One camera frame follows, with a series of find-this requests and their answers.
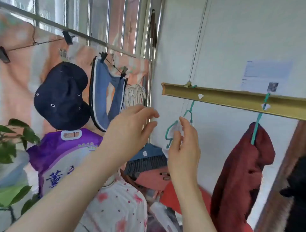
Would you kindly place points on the person's left forearm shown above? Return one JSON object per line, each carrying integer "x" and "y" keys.
{"x": 64, "y": 198}

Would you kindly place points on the blue fabric cover white trim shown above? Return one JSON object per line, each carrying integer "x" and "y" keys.
{"x": 101, "y": 95}

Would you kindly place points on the white paper notice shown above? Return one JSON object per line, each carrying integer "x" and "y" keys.
{"x": 265, "y": 71}

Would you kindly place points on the person's right hand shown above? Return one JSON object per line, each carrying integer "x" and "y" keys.
{"x": 185, "y": 155}

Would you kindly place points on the white red floral cloth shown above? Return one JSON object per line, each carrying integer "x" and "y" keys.
{"x": 114, "y": 208}

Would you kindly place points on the metal mop poles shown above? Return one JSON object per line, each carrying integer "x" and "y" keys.
{"x": 151, "y": 47}

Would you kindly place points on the blue broom head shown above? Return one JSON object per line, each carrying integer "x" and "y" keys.
{"x": 145, "y": 159}

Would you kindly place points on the striped rag mop head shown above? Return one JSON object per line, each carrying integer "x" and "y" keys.
{"x": 134, "y": 95}

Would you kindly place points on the grey metal window pole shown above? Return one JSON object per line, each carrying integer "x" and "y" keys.
{"x": 79, "y": 33}

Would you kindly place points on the brown door frame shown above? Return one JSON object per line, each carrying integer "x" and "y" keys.
{"x": 277, "y": 186}

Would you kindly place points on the person's right forearm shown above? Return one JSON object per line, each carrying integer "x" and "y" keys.
{"x": 193, "y": 208}

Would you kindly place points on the clear plastic bag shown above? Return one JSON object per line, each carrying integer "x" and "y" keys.
{"x": 165, "y": 217}

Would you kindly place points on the window with metal bars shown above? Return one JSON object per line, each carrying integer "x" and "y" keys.
{"x": 100, "y": 21}

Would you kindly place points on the gold clothes rail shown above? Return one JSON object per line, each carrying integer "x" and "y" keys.
{"x": 229, "y": 99}

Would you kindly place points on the dark red t-shirt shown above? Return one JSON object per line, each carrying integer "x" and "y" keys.
{"x": 239, "y": 179}

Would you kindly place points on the orange patterned hanging sheet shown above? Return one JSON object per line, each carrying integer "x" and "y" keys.
{"x": 19, "y": 79}

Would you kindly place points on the grey striped white tank top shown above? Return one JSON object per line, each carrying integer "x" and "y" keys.
{"x": 177, "y": 127}

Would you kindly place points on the green leafy plant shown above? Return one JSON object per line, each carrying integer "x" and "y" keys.
{"x": 7, "y": 148}

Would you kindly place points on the red dustpan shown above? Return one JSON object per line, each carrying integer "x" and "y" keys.
{"x": 150, "y": 179}

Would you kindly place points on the purple white detergent bag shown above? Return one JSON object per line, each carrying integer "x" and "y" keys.
{"x": 55, "y": 153}

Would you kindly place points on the navy bucket hat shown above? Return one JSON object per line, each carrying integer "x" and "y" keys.
{"x": 59, "y": 95}

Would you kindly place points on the person's left hand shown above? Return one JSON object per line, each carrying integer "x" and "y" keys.
{"x": 126, "y": 133}

